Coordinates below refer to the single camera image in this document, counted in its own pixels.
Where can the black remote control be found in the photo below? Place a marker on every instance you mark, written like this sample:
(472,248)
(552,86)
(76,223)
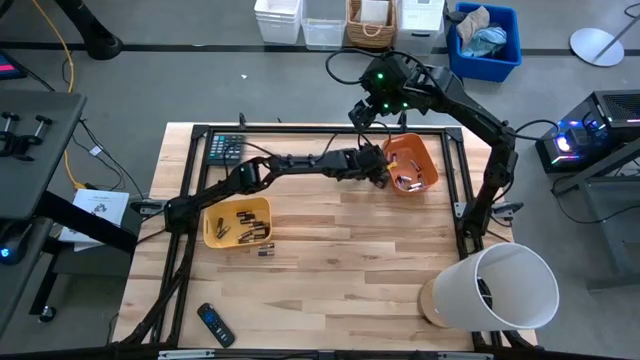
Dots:
(216,325)

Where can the white lidded box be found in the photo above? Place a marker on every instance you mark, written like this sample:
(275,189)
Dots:
(419,30)

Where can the battery with red mark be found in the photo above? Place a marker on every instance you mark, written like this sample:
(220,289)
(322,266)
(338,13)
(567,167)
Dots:
(415,187)

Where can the wicker basket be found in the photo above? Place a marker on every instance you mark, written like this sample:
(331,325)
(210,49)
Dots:
(355,30)

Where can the beige cloth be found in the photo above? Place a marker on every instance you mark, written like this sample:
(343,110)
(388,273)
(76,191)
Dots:
(472,22)

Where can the yellow plastic bin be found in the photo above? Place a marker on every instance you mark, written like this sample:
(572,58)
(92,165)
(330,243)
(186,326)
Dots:
(210,240)

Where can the black copper-top battery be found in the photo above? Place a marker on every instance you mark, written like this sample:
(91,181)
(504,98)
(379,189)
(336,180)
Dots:
(414,166)
(404,179)

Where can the black computer with lights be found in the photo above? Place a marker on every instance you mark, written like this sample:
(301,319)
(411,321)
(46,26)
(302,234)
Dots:
(615,110)

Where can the black aluminium table frame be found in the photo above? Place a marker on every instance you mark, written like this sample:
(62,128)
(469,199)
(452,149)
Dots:
(300,130)

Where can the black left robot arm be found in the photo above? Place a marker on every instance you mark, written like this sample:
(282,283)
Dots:
(300,162)

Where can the orange plastic bin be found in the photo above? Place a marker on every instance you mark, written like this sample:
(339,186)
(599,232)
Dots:
(425,150)

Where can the black frame clamp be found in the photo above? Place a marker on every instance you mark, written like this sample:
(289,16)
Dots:
(242,122)
(403,124)

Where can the black caster wheel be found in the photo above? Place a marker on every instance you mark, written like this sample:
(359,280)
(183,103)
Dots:
(47,314)

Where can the white storage bin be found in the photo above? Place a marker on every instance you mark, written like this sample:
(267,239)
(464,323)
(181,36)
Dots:
(277,25)

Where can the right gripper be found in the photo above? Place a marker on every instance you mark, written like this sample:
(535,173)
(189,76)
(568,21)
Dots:
(395,102)

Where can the black stand foot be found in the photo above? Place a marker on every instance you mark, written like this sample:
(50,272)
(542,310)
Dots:
(95,37)

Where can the light blue cloth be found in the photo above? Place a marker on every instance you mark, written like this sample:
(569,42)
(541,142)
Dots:
(487,40)

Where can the black side bracket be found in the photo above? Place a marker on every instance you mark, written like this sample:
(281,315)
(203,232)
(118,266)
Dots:
(145,206)
(507,209)

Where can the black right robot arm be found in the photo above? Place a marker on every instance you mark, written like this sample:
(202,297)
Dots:
(480,112)

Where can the black desk support beam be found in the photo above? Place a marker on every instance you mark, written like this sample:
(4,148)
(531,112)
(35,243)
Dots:
(85,220)

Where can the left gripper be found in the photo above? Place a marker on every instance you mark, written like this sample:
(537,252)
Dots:
(367,162)

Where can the grey side table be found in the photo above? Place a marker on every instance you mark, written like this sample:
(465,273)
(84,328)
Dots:
(615,210)

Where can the black calculator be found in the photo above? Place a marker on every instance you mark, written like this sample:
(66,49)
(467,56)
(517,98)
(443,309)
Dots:
(226,148)

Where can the computer mouse with blue light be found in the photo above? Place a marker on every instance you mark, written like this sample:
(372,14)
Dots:
(12,250)

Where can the white booklet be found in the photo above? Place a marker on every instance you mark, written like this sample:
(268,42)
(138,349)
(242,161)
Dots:
(100,205)

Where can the dark grey desk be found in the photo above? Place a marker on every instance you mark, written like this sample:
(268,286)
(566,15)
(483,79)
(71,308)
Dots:
(35,185)

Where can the black clamp tools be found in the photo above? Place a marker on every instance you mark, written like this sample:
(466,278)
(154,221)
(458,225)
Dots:
(20,145)

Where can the round wooden lamp base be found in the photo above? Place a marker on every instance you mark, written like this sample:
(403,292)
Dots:
(425,305)

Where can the clear storage bin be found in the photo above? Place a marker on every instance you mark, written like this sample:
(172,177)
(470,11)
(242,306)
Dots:
(324,32)

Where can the grey round stand base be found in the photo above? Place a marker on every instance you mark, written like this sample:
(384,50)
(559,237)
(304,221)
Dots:
(595,47)

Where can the blue storage bin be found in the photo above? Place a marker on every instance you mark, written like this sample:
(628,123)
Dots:
(482,67)

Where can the yellow tag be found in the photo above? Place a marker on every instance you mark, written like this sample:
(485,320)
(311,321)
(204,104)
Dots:
(393,165)

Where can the white cylindrical bucket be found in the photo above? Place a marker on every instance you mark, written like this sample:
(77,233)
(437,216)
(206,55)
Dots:
(460,295)

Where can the monitor screen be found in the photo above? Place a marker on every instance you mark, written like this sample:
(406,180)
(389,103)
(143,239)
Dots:
(10,67)

